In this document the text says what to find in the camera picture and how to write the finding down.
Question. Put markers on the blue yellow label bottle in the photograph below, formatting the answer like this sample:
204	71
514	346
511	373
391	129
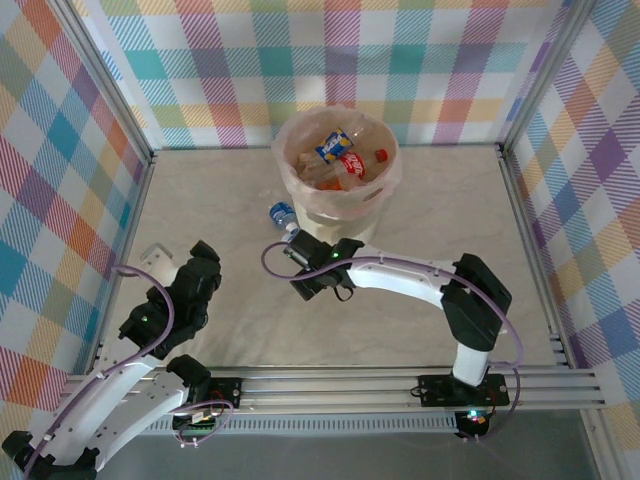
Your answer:
332	146

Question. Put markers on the aluminium side rail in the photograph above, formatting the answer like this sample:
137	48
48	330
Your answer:
130	240
530	240

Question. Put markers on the small controller board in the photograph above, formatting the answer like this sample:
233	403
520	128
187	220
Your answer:
200	416
472	417

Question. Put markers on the blue label plastic bottle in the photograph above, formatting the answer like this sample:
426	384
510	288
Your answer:
280	214

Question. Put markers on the red label plastic bottle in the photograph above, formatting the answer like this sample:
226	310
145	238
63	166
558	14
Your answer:
352	165

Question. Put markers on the cream plastic waste bin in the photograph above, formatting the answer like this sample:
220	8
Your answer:
340	225

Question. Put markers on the clear plastic bin liner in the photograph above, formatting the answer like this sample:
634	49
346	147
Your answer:
279	150

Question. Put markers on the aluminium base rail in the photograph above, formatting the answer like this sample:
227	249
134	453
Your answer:
325	392

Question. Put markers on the aluminium frame post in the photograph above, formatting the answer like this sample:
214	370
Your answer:
544	75
103	80

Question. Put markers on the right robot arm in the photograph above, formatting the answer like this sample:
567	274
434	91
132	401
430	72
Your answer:
400	280

